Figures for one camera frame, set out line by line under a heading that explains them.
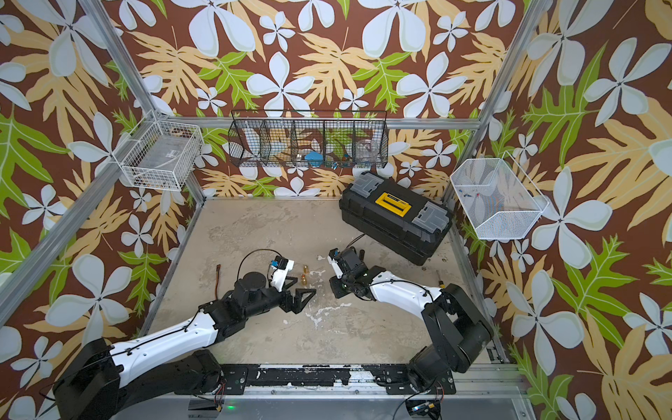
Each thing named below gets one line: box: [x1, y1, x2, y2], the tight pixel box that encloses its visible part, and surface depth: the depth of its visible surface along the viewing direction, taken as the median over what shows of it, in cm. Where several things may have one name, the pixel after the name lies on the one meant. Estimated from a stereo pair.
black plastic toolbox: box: [338, 171, 453, 266], surface depth 96 cm
